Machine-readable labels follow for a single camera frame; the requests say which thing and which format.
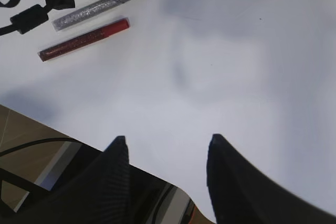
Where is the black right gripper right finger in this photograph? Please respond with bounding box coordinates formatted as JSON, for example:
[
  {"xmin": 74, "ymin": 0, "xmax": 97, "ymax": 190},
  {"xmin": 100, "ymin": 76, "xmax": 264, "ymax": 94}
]
[{"xmin": 206, "ymin": 134, "xmax": 335, "ymax": 223}]

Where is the black cable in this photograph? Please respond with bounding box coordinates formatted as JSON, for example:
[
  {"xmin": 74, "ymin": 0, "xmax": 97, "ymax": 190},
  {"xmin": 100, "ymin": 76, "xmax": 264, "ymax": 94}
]
[{"xmin": 0, "ymin": 0, "xmax": 50, "ymax": 37}]

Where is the silver glitter pen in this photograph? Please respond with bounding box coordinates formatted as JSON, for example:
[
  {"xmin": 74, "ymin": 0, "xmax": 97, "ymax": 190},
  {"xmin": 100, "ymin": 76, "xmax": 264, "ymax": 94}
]
[{"xmin": 52, "ymin": 0, "xmax": 131, "ymax": 31}]

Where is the red glitter pen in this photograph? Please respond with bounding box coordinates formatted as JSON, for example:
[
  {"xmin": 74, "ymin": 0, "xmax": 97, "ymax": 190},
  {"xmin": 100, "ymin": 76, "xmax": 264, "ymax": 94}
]
[{"xmin": 38, "ymin": 18, "xmax": 130, "ymax": 62}]

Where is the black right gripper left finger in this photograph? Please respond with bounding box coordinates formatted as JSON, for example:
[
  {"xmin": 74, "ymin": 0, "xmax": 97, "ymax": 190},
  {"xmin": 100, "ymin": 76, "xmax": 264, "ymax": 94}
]
[{"xmin": 15, "ymin": 136, "xmax": 130, "ymax": 223}]

